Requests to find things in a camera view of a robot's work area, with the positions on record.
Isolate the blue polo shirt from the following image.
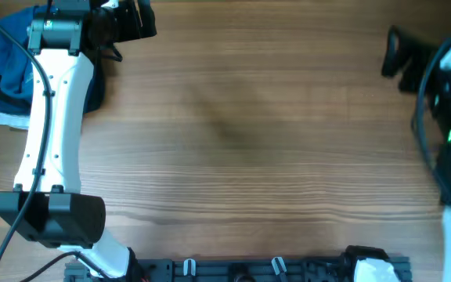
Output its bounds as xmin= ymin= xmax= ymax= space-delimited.
xmin=0 ymin=5 xmax=46 ymax=103

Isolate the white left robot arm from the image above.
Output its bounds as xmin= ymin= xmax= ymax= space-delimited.
xmin=0 ymin=0 xmax=157 ymax=281

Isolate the black folded garment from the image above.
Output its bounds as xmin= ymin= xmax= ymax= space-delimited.
xmin=0 ymin=60 xmax=106 ymax=114

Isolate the white folded garment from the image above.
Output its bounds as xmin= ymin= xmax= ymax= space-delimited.
xmin=0 ymin=112 xmax=30 ymax=130

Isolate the navy folded garment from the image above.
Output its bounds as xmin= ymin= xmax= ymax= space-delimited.
xmin=0 ymin=96 xmax=31 ymax=116

